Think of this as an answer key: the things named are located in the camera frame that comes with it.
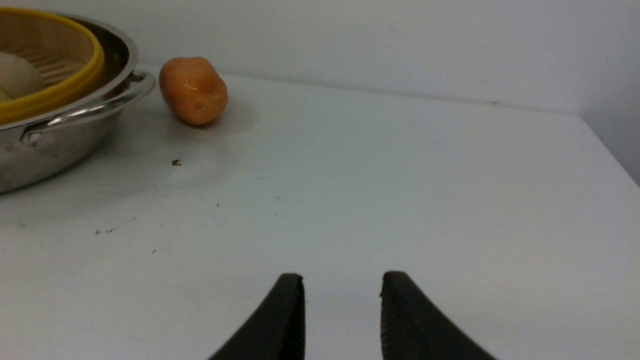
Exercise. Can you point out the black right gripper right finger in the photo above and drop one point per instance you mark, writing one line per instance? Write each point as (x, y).
(413, 328)

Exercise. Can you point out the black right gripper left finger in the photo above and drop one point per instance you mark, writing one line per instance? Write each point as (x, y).
(277, 328)

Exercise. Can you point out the bamboo steamer basket yellow rim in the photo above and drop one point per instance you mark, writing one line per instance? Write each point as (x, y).
(68, 55)

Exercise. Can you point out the stainless steel pot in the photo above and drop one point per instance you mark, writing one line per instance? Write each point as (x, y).
(42, 146)

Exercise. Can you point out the brown toy potato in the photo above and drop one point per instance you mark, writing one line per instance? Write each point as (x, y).
(193, 90)

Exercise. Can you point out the white toy bun upper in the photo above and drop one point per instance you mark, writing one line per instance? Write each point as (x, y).
(18, 77)

